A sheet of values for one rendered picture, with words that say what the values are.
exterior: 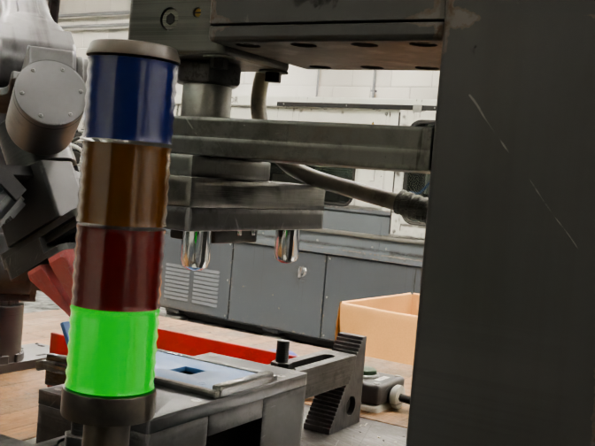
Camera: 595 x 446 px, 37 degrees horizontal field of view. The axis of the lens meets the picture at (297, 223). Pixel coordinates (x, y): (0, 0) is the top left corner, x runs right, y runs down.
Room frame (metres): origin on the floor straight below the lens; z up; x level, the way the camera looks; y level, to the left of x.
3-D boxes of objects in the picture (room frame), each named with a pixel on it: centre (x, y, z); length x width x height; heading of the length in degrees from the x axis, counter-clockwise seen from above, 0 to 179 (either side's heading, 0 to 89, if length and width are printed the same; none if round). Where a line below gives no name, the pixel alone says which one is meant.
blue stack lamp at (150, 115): (0.38, 0.07, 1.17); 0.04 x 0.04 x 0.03
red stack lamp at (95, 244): (0.38, 0.07, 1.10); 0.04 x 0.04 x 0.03
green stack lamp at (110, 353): (0.38, 0.07, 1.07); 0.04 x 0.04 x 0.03
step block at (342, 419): (0.88, -0.05, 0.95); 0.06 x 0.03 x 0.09; 149
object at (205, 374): (0.70, 0.10, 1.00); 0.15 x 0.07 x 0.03; 59
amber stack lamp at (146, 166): (0.38, 0.07, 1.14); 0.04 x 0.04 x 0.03
